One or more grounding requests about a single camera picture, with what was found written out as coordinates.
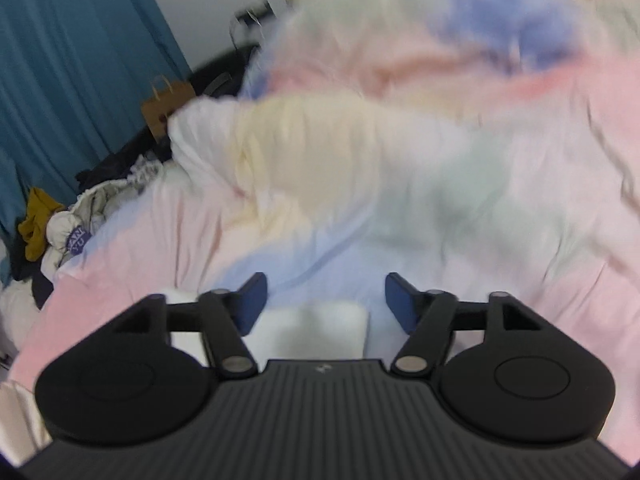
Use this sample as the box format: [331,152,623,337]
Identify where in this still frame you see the grey white jacket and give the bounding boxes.
[40,156,164,282]

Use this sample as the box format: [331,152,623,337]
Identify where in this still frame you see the wall power socket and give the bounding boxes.
[234,0,276,27]

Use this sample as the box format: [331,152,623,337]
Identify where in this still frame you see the black armchair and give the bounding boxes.
[75,42,259,192]

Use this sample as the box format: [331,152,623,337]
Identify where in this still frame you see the right blue curtain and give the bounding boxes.
[1,0,189,243]

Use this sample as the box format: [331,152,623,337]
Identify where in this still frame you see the mustard yellow garment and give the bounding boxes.
[17,188,64,262]

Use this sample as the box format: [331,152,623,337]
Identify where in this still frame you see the white bedding bundle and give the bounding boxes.
[0,280,40,359]

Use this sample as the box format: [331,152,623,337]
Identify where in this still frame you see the white sweatpants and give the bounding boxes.
[159,286,371,366]

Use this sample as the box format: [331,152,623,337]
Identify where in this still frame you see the black garment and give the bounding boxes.
[9,238,53,310]

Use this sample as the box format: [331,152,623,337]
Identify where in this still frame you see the pastel tie-dye duvet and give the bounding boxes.
[1,0,639,464]

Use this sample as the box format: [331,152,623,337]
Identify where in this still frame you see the brown paper bag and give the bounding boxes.
[141,75,196,142]

